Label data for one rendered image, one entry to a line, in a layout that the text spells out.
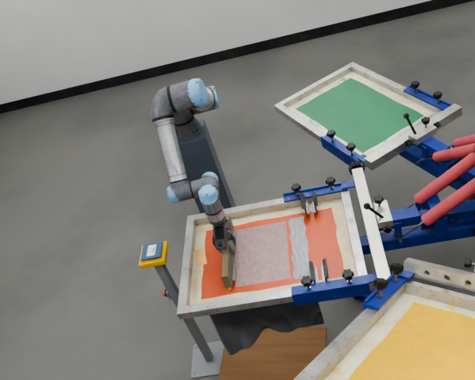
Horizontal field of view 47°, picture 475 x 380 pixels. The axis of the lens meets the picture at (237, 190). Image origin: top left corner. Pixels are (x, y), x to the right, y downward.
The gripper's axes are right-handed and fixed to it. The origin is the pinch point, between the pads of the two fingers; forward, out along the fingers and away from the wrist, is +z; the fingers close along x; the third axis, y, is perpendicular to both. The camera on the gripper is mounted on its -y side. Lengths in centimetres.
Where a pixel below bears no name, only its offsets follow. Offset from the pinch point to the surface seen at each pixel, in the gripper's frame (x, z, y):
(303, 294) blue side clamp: -31.0, 0.4, -28.9
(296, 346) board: -14, 97, 16
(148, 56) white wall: 119, 64, 384
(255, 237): -11.5, 4.2, 11.7
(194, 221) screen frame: 18.2, 0.4, 25.9
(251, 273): -9.1, 5.0, -9.3
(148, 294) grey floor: 85, 98, 73
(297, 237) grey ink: -30.5, 3.7, 6.1
